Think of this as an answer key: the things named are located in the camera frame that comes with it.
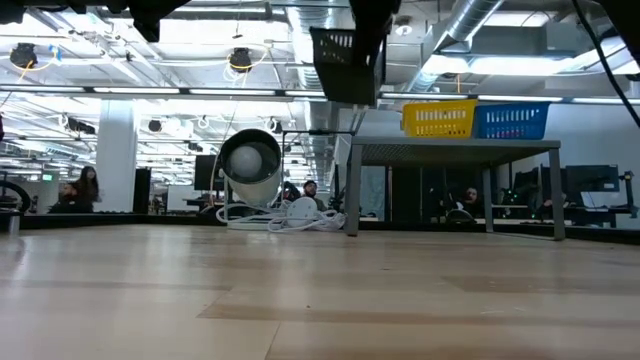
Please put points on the dark computer monitor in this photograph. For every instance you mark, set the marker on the dark computer monitor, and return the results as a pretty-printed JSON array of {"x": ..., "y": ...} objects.
[
  {"x": 205, "y": 172},
  {"x": 592, "y": 178}
]

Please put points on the blue plastic basket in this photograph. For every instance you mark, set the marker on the blue plastic basket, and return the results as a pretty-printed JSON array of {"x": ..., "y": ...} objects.
[{"x": 512, "y": 122}]

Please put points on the yellow plastic basket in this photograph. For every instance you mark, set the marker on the yellow plastic basket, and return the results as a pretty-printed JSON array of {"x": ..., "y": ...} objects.
[{"x": 437, "y": 120}]

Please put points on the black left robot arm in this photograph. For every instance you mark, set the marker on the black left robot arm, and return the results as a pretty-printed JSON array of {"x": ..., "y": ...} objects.
[{"x": 12, "y": 10}]

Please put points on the bright ceiling light panel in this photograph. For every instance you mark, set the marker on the bright ceiling light panel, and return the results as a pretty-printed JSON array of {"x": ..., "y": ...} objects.
[{"x": 515, "y": 66}]

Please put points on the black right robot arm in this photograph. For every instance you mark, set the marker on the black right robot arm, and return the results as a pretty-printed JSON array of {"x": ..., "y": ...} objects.
[{"x": 625, "y": 20}]

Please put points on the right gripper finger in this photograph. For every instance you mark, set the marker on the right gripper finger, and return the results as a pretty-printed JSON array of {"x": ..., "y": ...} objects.
[{"x": 372, "y": 37}]

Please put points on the person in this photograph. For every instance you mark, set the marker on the person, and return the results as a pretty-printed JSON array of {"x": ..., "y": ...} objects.
[
  {"x": 470, "y": 197},
  {"x": 311, "y": 192},
  {"x": 88, "y": 185},
  {"x": 550, "y": 205},
  {"x": 67, "y": 197}
]

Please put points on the grey perforated metal shelf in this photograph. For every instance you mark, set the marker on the grey perforated metal shelf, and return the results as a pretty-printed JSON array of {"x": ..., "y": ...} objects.
[{"x": 450, "y": 145}]

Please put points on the long ceiling strip light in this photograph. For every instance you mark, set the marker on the long ceiling strip light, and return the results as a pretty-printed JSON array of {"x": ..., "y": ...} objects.
[{"x": 225, "y": 92}]

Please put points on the white building column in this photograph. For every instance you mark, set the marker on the white building column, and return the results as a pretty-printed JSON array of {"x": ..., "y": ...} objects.
[{"x": 116, "y": 150}]

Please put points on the white cylinder spot lamp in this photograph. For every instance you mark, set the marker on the white cylinder spot lamp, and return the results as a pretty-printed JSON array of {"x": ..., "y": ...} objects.
[{"x": 252, "y": 165}]

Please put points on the black upright box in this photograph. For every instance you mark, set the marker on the black upright box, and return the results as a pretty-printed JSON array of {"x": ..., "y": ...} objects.
[{"x": 142, "y": 190}]

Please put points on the black plastic basket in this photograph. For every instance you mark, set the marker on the black plastic basket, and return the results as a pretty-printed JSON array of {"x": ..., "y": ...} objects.
[{"x": 345, "y": 82}]

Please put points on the black tripod stand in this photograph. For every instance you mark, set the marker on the black tripod stand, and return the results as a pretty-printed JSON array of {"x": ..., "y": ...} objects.
[{"x": 628, "y": 177}]

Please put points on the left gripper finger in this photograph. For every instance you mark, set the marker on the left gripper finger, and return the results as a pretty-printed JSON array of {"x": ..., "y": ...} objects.
[{"x": 152, "y": 17}]

